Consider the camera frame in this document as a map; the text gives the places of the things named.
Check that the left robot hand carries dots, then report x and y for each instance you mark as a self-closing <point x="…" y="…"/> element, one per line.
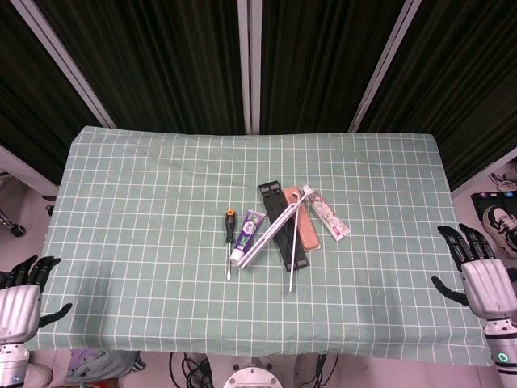
<point x="18" y="299"/>

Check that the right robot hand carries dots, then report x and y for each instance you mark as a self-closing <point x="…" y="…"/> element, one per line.
<point x="482" y="283"/>

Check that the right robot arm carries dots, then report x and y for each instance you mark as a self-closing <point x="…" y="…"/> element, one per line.
<point x="503" y="351"/>

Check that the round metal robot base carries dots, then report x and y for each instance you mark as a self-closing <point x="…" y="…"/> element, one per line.
<point x="252" y="378"/>

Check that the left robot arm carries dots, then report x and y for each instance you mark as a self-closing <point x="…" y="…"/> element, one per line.
<point x="11" y="363"/>

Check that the white folding plastic rod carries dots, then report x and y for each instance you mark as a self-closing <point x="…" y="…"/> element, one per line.
<point x="274" y="230"/>

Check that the white black sneaker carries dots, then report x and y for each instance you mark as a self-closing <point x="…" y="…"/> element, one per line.
<point x="501" y="226"/>

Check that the black office chair base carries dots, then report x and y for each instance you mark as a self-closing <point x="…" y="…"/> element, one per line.
<point x="10" y="222"/>

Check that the black box with purple labels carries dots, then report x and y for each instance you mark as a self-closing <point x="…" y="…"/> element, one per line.
<point x="490" y="200"/>

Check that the purple grey cloth bag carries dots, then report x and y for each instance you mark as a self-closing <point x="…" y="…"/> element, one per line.
<point x="99" y="365"/>

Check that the floral toothpaste tube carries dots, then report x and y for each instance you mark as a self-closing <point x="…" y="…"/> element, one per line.
<point x="329" y="216"/>

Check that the pink rectangular case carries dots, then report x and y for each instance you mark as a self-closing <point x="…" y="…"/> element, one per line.
<point x="308" y="226"/>

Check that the black orange screwdriver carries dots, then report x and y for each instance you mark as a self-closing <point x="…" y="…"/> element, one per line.
<point x="229" y="238"/>

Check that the green checked tablecloth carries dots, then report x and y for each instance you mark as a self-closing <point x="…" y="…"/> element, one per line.
<point x="258" y="242"/>

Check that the purple toothpaste tube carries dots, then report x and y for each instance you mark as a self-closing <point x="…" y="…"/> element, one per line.
<point x="248" y="236"/>

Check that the white partition frame post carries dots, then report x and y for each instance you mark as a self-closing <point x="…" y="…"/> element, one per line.
<point x="66" y="60"/>
<point x="249" y="66"/>
<point x="381" y="64"/>

